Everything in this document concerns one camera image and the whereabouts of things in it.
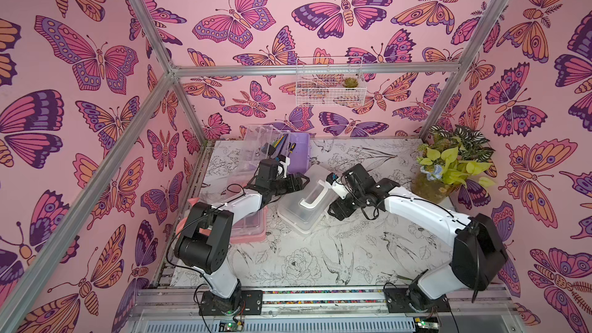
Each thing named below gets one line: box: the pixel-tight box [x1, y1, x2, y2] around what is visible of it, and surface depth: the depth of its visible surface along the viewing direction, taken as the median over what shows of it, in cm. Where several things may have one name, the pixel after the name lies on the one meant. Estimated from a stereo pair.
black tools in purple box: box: [267, 133, 297, 159], surface depth 111 cm
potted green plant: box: [410, 125, 497, 204], surface depth 85 cm
